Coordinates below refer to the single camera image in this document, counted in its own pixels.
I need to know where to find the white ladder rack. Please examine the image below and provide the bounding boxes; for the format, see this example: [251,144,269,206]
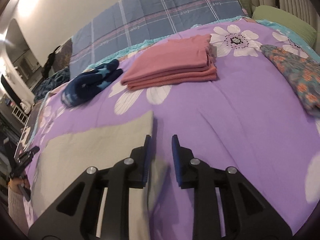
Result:
[11,105,28,123]

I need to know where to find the navy star print fleece garment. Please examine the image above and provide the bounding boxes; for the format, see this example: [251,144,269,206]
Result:
[61,59,123,107]

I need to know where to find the black garment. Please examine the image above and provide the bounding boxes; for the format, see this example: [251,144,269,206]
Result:
[41,45,63,78]

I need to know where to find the teal orange floral cloth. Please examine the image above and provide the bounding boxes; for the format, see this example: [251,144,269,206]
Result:
[260,44,320,118]

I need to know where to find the salmon folded garment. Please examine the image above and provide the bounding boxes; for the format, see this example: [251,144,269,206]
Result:
[127,64,217,92]

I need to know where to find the teal fuzzy blanket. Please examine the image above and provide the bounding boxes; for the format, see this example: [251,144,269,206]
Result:
[34,66,70,102]

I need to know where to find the pink folded garment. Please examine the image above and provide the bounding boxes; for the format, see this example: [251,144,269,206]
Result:
[121,34,217,85]

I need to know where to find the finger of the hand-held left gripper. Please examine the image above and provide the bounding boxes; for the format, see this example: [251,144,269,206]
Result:
[16,154,33,166]
[24,146,40,156]

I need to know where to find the blue plaid blanket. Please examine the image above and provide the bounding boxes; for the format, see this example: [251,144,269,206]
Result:
[69,0,247,78]

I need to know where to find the purple floral quilt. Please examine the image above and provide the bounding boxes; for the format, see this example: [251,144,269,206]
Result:
[15,15,320,240]

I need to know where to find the person's left forearm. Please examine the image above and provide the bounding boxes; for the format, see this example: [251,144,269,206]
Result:
[7,186,34,230]

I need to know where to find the beige long-sleeve shirt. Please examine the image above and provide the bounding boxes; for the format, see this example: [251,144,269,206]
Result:
[31,110,170,240]

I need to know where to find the person's left hand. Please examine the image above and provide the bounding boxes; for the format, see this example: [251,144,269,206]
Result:
[9,177,31,193]

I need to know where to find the large green pillow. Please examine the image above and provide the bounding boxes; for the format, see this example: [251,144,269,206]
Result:
[252,5,317,47]

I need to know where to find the beige ribbed panel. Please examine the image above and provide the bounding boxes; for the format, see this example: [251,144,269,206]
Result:
[230,0,320,30]

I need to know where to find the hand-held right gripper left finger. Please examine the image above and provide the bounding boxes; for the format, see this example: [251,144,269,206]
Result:
[28,134,153,240]

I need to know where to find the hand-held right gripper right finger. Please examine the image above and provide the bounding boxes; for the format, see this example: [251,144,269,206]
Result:
[171,134,293,240]

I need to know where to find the dark deer print bedsheet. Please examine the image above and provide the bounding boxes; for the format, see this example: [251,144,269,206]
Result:
[14,39,73,158]

